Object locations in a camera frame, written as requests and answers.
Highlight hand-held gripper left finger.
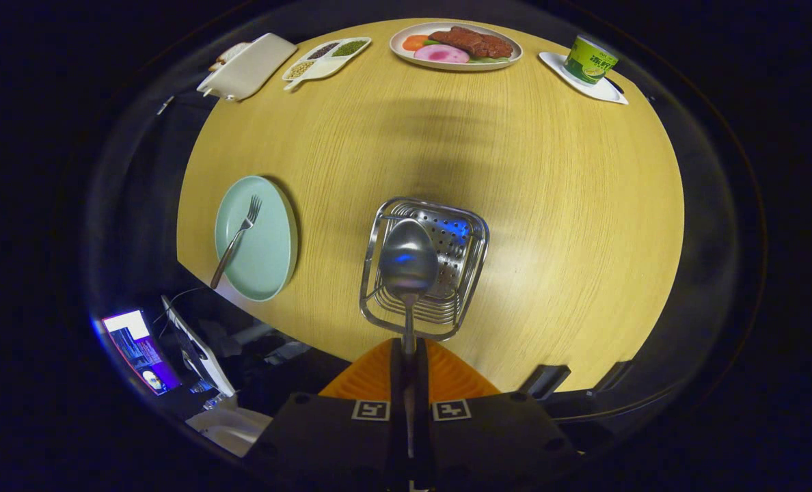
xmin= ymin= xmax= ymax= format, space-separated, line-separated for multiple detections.
xmin=245 ymin=338 xmax=407 ymax=479

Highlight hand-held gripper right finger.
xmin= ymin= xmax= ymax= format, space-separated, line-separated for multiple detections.
xmin=416 ymin=338 xmax=578 ymax=479

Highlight silver spoon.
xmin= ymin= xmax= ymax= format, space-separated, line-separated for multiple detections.
xmin=379 ymin=219 xmax=439 ymax=459

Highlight silver fork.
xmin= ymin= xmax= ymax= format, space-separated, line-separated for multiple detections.
xmin=210 ymin=195 xmax=262 ymax=290

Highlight perforated metal drain tray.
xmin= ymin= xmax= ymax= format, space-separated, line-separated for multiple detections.
xmin=360 ymin=197 xmax=490 ymax=341

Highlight light green plate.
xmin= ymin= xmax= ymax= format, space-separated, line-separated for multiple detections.
xmin=215 ymin=176 xmax=299 ymax=302

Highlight black backdrop cloth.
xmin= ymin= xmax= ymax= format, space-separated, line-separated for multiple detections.
xmin=88 ymin=82 xmax=205 ymax=322

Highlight white divided bean dish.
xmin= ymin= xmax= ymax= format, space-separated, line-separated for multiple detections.
xmin=282 ymin=37 xmax=372 ymax=91

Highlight white plate with meat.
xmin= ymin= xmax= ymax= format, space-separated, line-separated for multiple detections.
xmin=389 ymin=22 xmax=524 ymax=72

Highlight white square coaster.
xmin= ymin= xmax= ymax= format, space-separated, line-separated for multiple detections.
xmin=539 ymin=51 xmax=630 ymax=105

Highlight white toaster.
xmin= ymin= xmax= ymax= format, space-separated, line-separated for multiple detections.
xmin=197 ymin=33 xmax=298 ymax=102

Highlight green label drink bottle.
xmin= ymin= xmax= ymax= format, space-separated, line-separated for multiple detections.
xmin=563 ymin=36 xmax=619 ymax=85

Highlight toast slices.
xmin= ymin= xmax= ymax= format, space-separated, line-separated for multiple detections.
xmin=209 ymin=42 xmax=249 ymax=71

